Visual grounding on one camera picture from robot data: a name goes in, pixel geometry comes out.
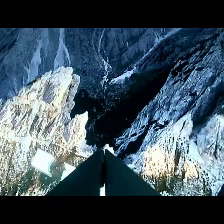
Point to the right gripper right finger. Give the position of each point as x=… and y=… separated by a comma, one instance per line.
x=125, y=183

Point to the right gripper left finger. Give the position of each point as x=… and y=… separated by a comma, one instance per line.
x=85, y=181

